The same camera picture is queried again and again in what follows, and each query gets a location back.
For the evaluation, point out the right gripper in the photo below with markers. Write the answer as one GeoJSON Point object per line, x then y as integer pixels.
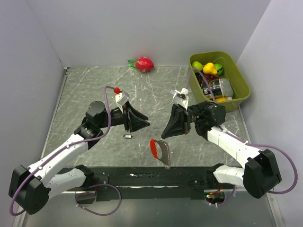
{"type": "Point", "coordinates": [179, 122]}

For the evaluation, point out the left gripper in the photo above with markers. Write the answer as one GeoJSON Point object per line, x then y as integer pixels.
{"type": "Point", "coordinates": [133, 119]}

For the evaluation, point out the red and silver key organizer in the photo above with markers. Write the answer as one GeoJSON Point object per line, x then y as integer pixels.
{"type": "Point", "coordinates": [160, 151]}

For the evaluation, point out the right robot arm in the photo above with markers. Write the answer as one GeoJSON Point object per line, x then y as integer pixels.
{"type": "Point", "coordinates": [258, 172]}

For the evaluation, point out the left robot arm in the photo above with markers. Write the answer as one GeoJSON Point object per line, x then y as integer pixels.
{"type": "Point", "coordinates": [46, 170]}

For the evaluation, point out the small black key fob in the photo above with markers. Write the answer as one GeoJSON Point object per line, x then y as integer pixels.
{"type": "Point", "coordinates": [127, 136]}

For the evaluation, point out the yellow lemon toy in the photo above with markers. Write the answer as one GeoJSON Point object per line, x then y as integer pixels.
{"type": "Point", "coordinates": [221, 99]}

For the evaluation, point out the black labelled cup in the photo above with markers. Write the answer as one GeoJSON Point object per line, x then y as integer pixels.
{"type": "Point", "coordinates": [219, 87]}

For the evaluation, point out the dark red grapes toy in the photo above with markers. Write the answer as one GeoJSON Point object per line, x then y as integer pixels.
{"type": "Point", "coordinates": [208, 77]}

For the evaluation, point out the red dragon fruit toy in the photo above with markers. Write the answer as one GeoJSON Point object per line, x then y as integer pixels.
{"type": "Point", "coordinates": [141, 64]}

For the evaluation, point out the green lime toy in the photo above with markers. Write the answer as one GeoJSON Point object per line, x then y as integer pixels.
{"type": "Point", "coordinates": [197, 65]}

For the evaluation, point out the yellow pear toy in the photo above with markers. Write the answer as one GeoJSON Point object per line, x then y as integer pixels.
{"type": "Point", "coordinates": [209, 69]}

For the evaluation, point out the green watermelon toy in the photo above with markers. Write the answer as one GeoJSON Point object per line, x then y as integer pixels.
{"type": "Point", "coordinates": [219, 69]}

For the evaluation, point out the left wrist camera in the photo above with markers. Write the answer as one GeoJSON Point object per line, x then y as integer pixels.
{"type": "Point", "coordinates": [121, 99]}

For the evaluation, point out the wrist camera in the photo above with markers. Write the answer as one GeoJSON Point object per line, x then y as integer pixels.
{"type": "Point", "coordinates": [181, 97]}
{"type": "Point", "coordinates": [121, 99]}

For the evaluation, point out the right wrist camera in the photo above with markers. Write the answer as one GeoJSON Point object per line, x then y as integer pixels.
{"type": "Point", "coordinates": [181, 97]}

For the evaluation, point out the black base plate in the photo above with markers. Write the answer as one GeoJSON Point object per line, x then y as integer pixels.
{"type": "Point", "coordinates": [152, 182]}

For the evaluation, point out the aluminium rail frame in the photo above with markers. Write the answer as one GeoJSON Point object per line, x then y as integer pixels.
{"type": "Point", "coordinates": [37, 191]}

